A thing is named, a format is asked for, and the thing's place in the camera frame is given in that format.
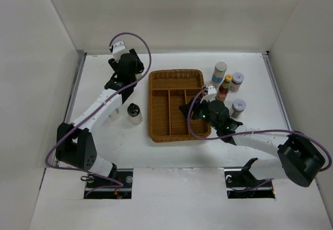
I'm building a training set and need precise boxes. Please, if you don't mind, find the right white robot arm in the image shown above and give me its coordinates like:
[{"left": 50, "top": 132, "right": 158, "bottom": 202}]
[{"left": 179, "top": 98, "right": 328, "bottom": 187}]

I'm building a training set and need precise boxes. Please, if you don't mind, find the silver-lid salt shaker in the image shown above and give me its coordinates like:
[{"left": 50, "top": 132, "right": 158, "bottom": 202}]
[
  {"left": 109, "top": 108, "right": 120, "bottom": 121},
  {"left": 211, "top": 62, "right": 227, "bottom": 88}
]

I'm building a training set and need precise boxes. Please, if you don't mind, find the right silver-lid salt shaker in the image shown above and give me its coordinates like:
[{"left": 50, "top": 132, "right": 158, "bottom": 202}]
[{"left": 211, "top": 62, "right": 227, "bottom": 88}]

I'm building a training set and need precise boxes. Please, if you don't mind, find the clear-lid white spice jar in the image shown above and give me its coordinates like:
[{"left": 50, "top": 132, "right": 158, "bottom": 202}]
[{"left": 136, "top": 73, "right": 142, "bottom": 80}]

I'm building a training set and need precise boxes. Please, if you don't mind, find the far red-label spice jar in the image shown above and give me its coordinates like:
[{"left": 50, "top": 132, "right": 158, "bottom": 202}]
[{"left": 229, "top": 72, "right": 244, "bottom": 92}]

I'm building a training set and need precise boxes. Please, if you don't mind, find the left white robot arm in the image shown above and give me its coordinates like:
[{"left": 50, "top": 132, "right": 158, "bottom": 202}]
[{"left": 56, "top": 48, "right": 144, "bottom": 188}]

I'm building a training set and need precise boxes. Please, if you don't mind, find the black-cap white spice jar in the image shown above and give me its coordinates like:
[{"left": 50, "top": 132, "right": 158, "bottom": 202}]
[{"left": 127, "top": 103, "right": 143, "bottom": 125}]

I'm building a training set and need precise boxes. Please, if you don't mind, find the left silver-lid salt shaker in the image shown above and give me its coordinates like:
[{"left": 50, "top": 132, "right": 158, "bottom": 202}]
[{"left": 109, "top": 108, "right": 120, "bottom": 121}]

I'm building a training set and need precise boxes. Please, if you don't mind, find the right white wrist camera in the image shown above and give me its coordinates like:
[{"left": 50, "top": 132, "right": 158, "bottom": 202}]
[{"left": 201, "top": 85, "right": 216, "bottom": 102}]

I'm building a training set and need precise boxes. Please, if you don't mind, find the near red-label spice jar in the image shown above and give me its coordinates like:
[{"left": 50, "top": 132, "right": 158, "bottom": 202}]
[{"left": 230, "top": 99, "right": 247, "bottom": 118}]

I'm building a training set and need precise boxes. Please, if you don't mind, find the red-label spice jar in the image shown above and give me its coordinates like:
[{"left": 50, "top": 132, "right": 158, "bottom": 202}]
[
  {"left": 230, "top": 99, "right": 247, "bottom": 118},
  {"left": 229, "top": 72, "right": 244, "bottom": 92}
]

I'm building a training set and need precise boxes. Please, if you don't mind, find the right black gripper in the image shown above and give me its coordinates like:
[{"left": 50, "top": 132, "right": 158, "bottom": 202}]
[{"left": 178, "top": 95, "right": 220, "bottom": 131}]

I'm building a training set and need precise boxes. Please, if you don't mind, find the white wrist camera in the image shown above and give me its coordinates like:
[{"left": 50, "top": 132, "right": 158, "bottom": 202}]
[
  {"left": 110, "top": 40, "right": 129, "bottom": 62},
  {"left": 201, "top": 85, "right": 216, "bottom": 102}
]

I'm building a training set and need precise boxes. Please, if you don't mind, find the brown wicker tray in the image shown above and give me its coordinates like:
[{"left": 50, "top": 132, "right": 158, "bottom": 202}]
[{"left": 148, "top": 69, "right": 204, "bottom": 143}]

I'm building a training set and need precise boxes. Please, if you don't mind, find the yellow-cap red sauce bottle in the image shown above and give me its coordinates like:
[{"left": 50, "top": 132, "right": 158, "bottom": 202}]
[{"left": 215, "top": 74, "right": 232, "bottom": 101}]

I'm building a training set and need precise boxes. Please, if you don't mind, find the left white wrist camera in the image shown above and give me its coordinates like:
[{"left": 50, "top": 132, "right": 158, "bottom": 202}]
[{"left": 110, "top": 40, "right": 129, "bottom": 62}]

